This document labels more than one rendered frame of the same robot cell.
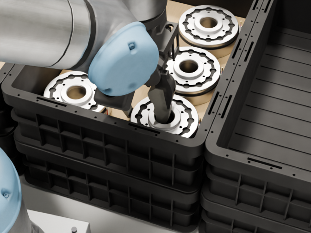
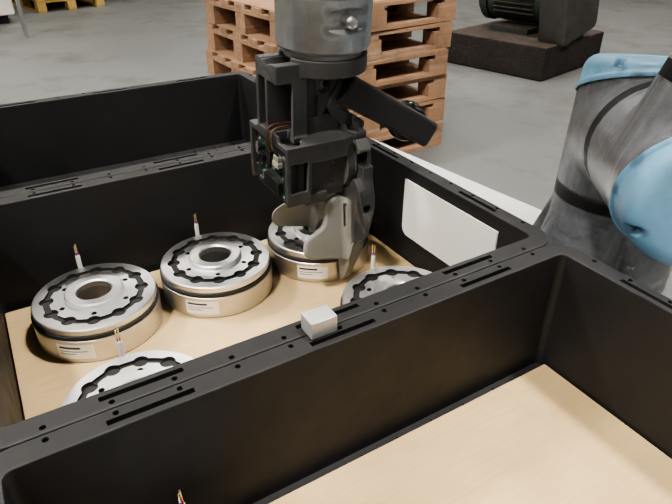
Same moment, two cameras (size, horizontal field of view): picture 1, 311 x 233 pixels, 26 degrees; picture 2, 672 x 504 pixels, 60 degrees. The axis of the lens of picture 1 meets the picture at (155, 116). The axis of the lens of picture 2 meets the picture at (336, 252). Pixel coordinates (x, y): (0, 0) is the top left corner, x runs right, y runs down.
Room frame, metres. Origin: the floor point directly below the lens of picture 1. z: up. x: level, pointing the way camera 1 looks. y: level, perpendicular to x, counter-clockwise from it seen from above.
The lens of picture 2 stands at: (1.04, 0.33, 1.15)
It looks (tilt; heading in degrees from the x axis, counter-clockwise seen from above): 31 degrees down; 218
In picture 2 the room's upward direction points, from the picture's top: straight up
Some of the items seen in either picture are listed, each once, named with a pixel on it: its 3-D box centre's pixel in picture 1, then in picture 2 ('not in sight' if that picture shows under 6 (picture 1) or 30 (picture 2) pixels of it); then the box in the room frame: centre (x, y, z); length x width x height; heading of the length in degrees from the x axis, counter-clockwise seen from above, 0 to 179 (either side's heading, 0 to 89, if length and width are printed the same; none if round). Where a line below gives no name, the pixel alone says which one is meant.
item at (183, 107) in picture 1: (164, 119); (317, 231); (0.65, -0.01, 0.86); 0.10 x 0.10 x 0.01
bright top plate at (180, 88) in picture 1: (188, 69); (215, 260); (0.75, -0.05, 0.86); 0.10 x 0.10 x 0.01
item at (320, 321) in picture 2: not in sight; (319, 321); (0.83, 0.15, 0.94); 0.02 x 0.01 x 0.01; 160
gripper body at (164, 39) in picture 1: (143, 37); (313, 123); (0.68, 0.02, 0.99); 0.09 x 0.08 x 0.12; 159
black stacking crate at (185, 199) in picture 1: (148, 100); not in sight; (0.77, 0.01, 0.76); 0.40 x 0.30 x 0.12; 160
